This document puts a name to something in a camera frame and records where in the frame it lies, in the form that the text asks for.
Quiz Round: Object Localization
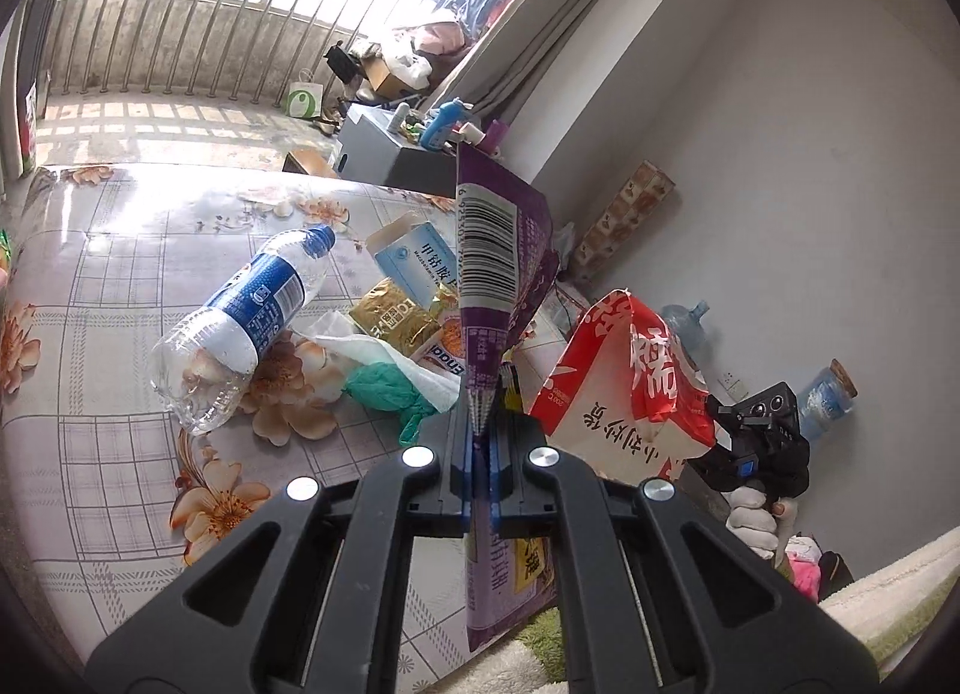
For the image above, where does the metal balcony railing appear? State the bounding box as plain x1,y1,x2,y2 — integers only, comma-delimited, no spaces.
43,0,434,104

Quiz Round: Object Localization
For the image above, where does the purple cup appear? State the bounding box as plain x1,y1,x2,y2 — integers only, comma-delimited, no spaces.
478,119,509,157

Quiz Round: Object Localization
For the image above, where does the white green paper bag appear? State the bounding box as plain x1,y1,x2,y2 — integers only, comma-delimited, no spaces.
281,70,324,121

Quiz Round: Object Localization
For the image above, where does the blue white cardboard box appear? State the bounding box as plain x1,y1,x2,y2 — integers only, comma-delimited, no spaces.
364,212,457,309

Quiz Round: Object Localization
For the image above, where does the white gloved right hand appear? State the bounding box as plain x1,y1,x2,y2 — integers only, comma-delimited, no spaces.
726,486,797,564

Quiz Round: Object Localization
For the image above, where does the gray cabinet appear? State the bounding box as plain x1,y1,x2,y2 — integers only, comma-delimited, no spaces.
332,98,496,197

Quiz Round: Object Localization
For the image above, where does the gray curtain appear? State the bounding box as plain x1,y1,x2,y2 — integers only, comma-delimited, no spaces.
425,0,598,122

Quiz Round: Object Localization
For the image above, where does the red white snack bag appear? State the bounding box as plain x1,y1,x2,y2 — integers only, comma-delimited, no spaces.
530,290,716,486

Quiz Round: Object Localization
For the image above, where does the water jug on dispenser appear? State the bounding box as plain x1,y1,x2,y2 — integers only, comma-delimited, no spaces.
797,359,857,444

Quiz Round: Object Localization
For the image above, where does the empty blue water jug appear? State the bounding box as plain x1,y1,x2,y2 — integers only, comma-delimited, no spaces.
661,301,709,359

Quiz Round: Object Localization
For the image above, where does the clear plastic water bottle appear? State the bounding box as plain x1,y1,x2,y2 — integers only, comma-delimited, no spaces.
148,224,337,435

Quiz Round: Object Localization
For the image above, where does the green glove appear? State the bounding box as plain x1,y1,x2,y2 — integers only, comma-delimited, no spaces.
343,362,438,447

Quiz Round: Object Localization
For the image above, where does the gold snack packet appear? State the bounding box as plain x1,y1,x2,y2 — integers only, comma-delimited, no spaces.
348,278,441,359

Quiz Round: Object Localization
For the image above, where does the wall power socket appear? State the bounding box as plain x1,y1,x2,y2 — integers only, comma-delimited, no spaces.
719,369,748,403

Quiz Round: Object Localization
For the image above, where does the cardboard box on balcony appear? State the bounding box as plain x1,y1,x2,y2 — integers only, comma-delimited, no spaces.
361,57,416,101

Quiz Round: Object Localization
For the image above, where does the purple snack wrapper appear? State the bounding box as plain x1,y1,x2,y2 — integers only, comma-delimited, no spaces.
455,145,556,650

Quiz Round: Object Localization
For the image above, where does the floral bed sheet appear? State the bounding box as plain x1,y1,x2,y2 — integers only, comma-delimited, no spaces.
0,161,571,694

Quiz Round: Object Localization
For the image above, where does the blue detergent bottle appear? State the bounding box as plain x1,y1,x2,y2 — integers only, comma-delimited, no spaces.
418,98,472,151

